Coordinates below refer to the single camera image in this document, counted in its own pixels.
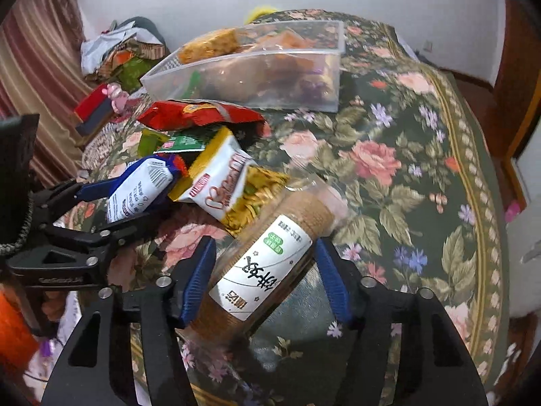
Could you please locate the blue white snack packet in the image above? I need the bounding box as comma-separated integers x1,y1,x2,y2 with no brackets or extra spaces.
107,154,187,223

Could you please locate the yellow white noodle snack bag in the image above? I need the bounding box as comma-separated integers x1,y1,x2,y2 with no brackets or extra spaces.
169,127,290,236

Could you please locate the brown cracker sleeve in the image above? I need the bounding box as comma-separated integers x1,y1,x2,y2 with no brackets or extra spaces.
182,170,349,346

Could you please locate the purple coconut roll packet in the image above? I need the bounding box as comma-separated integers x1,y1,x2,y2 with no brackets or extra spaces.
291,58,340,110

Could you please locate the orange cracker packet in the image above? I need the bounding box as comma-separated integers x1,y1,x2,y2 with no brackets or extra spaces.
248,29,315,52

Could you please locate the person's hand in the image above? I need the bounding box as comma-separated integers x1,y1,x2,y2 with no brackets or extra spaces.
0,291,39,372

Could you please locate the red box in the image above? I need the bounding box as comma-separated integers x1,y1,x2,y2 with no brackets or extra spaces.
74,84,112,122

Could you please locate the pink plush toy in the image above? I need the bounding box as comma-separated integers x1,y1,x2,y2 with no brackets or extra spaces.
105,83,129,114

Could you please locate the striped red gold curtain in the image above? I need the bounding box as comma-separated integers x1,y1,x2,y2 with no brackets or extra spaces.
1,0,92,187

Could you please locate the red snack bag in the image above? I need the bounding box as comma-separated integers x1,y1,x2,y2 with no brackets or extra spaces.
138,100,265,131

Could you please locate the pile of clothes and bags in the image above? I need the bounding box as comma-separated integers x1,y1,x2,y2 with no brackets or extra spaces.
81,17,170,93

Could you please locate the green edged biscuit packet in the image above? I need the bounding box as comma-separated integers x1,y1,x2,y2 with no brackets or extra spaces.
177,71,204,101

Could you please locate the floral green bed quilt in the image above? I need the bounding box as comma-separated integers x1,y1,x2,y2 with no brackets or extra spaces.
54,7,511,406

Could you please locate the white suitcase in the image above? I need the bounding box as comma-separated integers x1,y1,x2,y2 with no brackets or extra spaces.
507,197,541,318

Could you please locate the pink slipper on floor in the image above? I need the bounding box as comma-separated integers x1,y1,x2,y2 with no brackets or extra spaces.
504,200,522,224

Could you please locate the orange peanut brittle packet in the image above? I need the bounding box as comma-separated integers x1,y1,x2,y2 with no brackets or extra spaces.
178,28,239,64

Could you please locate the clear plastic storage box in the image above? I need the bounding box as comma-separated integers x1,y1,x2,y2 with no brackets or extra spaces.
141,20,345,113

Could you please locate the yellow foam tube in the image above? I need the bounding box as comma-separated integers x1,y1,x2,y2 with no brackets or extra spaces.
244,5,279,25

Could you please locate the wooden door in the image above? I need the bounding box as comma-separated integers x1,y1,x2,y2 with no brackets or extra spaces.
485,0,541,161

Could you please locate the white wall socket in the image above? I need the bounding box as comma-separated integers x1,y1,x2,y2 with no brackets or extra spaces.
423,40,433,53

